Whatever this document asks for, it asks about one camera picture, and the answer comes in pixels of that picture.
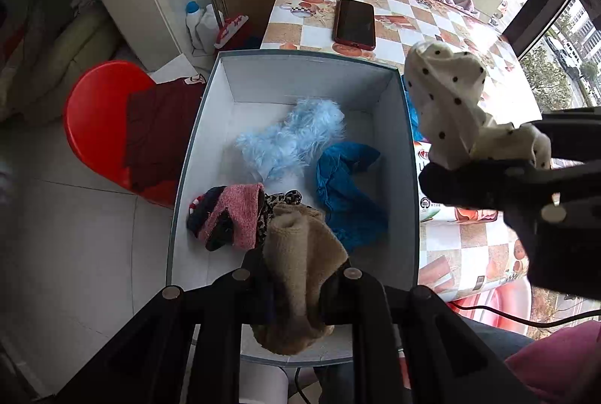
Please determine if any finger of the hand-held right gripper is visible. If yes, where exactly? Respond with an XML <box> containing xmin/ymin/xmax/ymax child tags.
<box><xmin>526</xmin><ymin>106</ymin><xmax>601</xmax><ymax>161</ymax></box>
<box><xmin>418</xmin><ymin>160</ymin><xmax>562</xmax><ymax>217</ymax></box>

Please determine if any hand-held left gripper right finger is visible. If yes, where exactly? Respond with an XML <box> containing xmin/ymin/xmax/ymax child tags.
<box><xmin>324</xmin><ymin>261</ymin><xmax>541</xmax><ymax>404</ymax></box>

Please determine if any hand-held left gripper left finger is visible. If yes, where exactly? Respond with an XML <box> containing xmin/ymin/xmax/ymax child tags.
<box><xmin>56</xmin><ymin>251</ymin><xmax>275</xmax><ymax>404</ymax></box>

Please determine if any beige fleece cloth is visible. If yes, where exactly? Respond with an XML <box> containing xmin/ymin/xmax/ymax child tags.
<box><xmin>250</xmin><ymin>203</ymin><xmax>350</xmax><ymax>356</ymax></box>

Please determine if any white polka dot scrunchie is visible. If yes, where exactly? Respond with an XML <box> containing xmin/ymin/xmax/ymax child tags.
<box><xmin>405</xmin><ymin>42</ymin><xmax>552</xmax><ymax>170</ymax></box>

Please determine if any pink knit sock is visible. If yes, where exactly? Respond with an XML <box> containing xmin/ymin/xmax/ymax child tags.
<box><xmin>186</xmin><ymin>183</ymin><xmax>266</xmax><ymax>252</ymax></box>

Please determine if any blue crinkled cloth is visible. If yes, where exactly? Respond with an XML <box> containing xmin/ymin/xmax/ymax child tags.
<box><xmin>404</xmin><ymin>80</ymin><xmax>426</xmax><ymax>142</ymax></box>

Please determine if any leopard print scrunchie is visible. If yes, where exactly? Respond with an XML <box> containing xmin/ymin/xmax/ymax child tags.
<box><xmin>256</xmin><ymin>189</ymin><xmax>304</xmax><ymax>245</ymax></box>

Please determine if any teal knit cloth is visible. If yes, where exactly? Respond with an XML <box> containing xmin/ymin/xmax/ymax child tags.
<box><xmin>316</xmin><ymin>142</ymin><xmax>390</xmax><ymax>252</ymax></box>

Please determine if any white cardboard box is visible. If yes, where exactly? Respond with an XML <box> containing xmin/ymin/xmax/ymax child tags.
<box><xmin>165</xmin><ymin>50</ymin><xmax>421</xmax><ymax>367</ymax></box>

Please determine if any light blue fluffy cloth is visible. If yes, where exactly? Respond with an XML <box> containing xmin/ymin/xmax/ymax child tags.
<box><xmin>235</xmin><ymin>98</ymin><xmax>347</xmax><ymax>182</ymax></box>

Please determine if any white tissue pack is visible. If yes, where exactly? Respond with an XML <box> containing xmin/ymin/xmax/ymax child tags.
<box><xmin>413</xmin><ymin>141</ymin><xmax>452</xmax><ymax>222</ymax></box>

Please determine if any pink plastic basin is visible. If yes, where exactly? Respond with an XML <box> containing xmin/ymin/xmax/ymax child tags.
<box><xmin>451</xmin><ymin>277</ymin><xmax>533</xmax><ymax>334</ymax></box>

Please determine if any person's pink sweater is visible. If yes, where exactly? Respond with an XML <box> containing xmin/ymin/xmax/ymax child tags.
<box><xmin>504</xmin><ymin>322</ymin><xmax>601</xmax><ymax>404</ymax></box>

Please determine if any checkered printed tablecloth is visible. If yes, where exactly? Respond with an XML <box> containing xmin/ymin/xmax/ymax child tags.
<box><xmin>260</xmin><ymin>0</ymin><xmax>543</xmax><ymax>306</ymax></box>

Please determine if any pink blanket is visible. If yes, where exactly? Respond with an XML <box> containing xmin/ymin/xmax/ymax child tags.
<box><xmin>439</xmin><ymin>0</ymin><xmax>477</xmax><ymax>15</ymax></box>

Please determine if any maroon cloth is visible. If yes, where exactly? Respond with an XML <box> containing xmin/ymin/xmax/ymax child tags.
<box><xmin>123</xmin><ymin>75</ymin><xmax>207</xmax><ymax>191</ymax></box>

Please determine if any black smartphone red case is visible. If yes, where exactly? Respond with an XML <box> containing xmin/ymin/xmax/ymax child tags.
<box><xmin>332</xmin><ymin>0</ymin><xmax>376</xmax><ymax>50</ymax></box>

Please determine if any red plastic stool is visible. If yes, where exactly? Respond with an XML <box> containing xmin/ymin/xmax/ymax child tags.
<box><xmin>63</xmin><ymin>60</ymin><xmax>207</xmax><ymax>210</ymax></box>

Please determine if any white board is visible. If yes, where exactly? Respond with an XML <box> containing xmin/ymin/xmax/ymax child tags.
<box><xmin>148</xmin><ymin>54</ymin><xmax>200</xmax><ymax>83</ymax></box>

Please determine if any white plastic bottle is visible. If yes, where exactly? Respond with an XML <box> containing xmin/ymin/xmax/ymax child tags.
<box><xmin>199</xmin><ymin>5</ymin><xmax>225</xmax><ymax>53</ymax></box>

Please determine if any white bottle blue cap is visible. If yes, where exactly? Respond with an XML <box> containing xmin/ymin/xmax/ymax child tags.
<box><xmin>184</xmin><ymin>1</ymin><xmax>205</xmax><ymax>53</ymax></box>

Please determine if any beige sofa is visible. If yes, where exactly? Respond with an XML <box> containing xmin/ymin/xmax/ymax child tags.
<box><xmin>0</xmin><ymin>0</ymin><xmax>123</xmax><ymax>128</ymax></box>

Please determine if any black cable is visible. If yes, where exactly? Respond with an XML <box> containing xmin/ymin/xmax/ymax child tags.
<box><xmin>448</xmin><ymin>301</ymin><xmax>601</xmax><ymax>330</ymax></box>
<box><xmin>293</xmin><ymin>366</ymin><xmax>308</xmax><ymax>404</ymax></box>

